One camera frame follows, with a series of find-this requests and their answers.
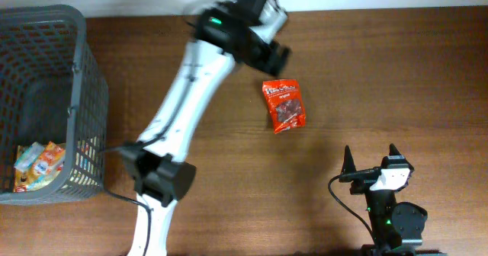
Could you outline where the grey plastic mesh basket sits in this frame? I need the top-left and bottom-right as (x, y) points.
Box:
(1, 5), (109, 206)

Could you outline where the orange tissue pack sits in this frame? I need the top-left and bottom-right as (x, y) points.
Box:
(30, 142), (66, 177)

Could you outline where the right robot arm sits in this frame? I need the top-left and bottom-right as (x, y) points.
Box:
(328, 144), (443, 256)

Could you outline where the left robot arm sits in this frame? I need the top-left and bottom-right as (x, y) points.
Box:
(117, 0), (291, 255)

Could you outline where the teal tissue pack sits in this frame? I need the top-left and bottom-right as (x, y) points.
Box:
(14, 142), (44, 172)

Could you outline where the yellow snack bag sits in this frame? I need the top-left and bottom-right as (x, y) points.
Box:
(13, 144), (65, 193)

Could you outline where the red snack bag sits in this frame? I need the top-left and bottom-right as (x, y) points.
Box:
(262, 79), (306, 134)

